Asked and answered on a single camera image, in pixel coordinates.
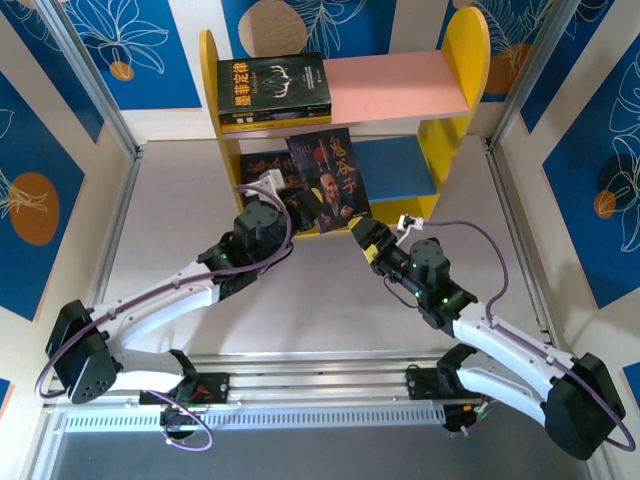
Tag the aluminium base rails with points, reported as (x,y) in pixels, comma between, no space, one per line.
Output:
(325,380)

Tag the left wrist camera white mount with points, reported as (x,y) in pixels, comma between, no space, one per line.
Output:
(270,181)

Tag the blue shelf board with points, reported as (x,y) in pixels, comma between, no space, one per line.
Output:
(395,170)

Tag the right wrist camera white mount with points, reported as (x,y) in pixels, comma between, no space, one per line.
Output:
(411,222)

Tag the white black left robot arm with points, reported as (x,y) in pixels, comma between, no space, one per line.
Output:
(150,305)

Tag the yellow bookshelf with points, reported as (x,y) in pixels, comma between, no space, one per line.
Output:
(460,60)

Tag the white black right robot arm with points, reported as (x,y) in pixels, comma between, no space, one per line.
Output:
(510,345)

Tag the aluminium frame post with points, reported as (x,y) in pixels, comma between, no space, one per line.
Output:
(530,75)
(100,95)

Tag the black wolf eyes book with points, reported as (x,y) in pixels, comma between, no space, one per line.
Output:
(280,116)

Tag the blue portrait cover book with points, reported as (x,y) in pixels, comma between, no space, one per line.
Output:
(330,180)
(265,161)

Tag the pink shelf board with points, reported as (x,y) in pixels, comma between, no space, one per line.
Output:
(390,85)

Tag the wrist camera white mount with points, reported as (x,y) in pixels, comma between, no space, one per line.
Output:
(411,222)
(270,181)

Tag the black antler cover book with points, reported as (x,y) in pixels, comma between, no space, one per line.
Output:
(270,80)

